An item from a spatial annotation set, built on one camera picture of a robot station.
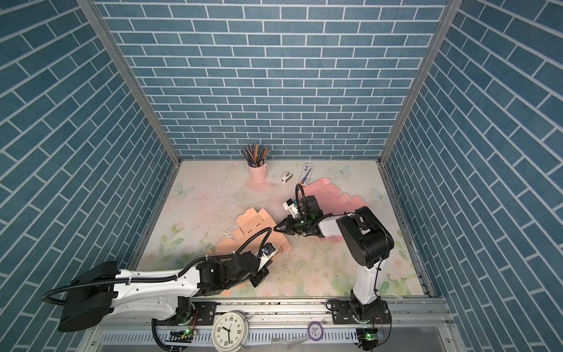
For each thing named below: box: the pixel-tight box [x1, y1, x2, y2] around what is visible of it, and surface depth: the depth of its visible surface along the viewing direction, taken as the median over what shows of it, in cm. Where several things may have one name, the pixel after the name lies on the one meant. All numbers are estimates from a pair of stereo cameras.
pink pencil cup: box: [247, 163, 269, 183], surface depth 110 cm
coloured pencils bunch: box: [241, 143, 270, 168], surface depth 107 cm
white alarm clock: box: [211, 310, 252, 352], surface depth 68 cm
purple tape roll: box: [307, 321, 325, 342], surface depth 72 cm
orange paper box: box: [205, 206, 292, 259], surface depth 95 cm
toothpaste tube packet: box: [298, 162, 315, 187], surface depth 117 cm
